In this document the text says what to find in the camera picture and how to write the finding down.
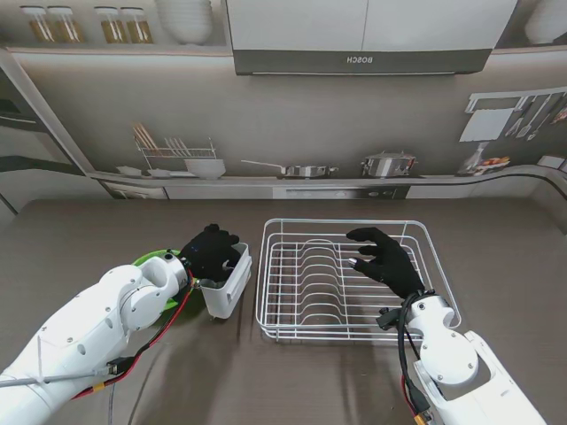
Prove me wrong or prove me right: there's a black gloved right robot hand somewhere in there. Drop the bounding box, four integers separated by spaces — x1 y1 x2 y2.
345 227 427 301

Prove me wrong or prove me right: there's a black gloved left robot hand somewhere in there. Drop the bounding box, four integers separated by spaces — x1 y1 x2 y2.
179 224 243 284

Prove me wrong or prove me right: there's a white plastic utensil holder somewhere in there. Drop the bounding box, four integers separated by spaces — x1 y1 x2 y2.
199 241 253 321

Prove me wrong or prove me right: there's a green plastic plate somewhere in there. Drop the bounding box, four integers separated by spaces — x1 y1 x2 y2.
132 248 198 318

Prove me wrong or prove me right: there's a printed kitchen backdrop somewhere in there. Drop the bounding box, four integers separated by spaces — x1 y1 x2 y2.
0 0 567 218

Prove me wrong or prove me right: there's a white zip tie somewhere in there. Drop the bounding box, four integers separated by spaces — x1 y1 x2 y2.
35 335 50 387

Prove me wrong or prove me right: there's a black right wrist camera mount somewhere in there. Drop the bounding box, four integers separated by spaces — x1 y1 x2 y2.
375 308 402 331

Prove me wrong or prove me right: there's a white wire dish rack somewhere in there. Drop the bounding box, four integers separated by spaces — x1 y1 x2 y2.
254 218 462 343

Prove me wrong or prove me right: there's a red and black arm cable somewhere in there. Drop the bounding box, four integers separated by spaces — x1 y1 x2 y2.
70 269 198 389

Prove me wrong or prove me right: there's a black arm cable with connector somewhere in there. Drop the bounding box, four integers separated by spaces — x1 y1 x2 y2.
395 294 438 425

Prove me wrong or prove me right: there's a grey network cable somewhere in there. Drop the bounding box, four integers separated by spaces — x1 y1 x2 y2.
0 360 129 425

